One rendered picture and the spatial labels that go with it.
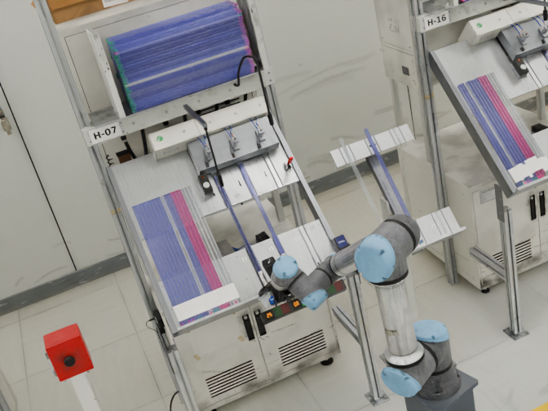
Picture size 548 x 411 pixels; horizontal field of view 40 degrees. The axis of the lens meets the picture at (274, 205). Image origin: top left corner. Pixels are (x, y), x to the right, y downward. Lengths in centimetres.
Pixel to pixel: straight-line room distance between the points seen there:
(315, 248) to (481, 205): 95
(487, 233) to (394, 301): 153
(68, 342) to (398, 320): 123
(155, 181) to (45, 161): 160
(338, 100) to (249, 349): 211
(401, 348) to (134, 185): 127
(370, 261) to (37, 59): 272
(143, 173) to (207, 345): 77
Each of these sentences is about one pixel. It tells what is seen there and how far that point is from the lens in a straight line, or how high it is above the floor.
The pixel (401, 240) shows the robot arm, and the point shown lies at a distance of 204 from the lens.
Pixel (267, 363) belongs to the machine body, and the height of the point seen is 18.
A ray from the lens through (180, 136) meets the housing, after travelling 292.
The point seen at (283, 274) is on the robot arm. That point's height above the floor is 100.
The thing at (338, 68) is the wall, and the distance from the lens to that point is 479.
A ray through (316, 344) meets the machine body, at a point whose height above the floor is 16.
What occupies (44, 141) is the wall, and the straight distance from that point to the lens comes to 441.
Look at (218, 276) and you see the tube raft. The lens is 277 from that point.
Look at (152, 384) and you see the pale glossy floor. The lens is 373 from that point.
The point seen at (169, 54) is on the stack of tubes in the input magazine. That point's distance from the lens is 283.
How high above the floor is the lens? 223
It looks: 27 degrees down
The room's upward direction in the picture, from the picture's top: 14 degrees counter-clockwise
